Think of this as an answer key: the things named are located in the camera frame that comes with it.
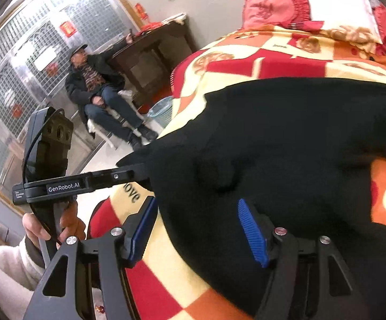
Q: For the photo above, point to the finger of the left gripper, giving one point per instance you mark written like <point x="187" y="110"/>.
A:
<point x="111" y="177"/>

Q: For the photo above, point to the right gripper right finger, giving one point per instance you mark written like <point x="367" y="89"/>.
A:
<point x="308" y="279"/>

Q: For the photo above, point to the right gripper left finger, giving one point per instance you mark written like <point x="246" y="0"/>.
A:
<point x="65" y="290"/>

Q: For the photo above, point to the black knit pants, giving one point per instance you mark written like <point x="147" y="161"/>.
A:
<point x="299" y="150"/>

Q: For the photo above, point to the white sleeve left forearm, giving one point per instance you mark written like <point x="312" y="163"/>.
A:
<point x="21" y="268"/>

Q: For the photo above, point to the white plastic chair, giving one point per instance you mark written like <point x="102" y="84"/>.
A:
<point x="109" y="97"/>

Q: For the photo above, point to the red orange love blanket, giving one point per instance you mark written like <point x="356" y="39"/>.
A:
<point x="162" y="284"/>

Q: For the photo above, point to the blue mesh waste basket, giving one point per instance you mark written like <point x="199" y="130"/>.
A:
<point x="161" y="112"/>

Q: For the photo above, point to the seated man in cap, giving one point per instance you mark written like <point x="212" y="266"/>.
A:
<point x="94" y="86"/>

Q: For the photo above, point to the metal window grille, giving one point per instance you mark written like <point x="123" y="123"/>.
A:
<point x="35" y="42"/>

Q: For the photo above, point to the dark wooden desk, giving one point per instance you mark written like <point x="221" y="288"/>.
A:
<point x="148" y="62"/>

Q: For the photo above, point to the left red ruffled cushion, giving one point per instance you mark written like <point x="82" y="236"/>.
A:
<point x="288" y="14"/>

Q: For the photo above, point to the white pillow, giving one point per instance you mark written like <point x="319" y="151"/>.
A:
<point x="351" y="19"/>

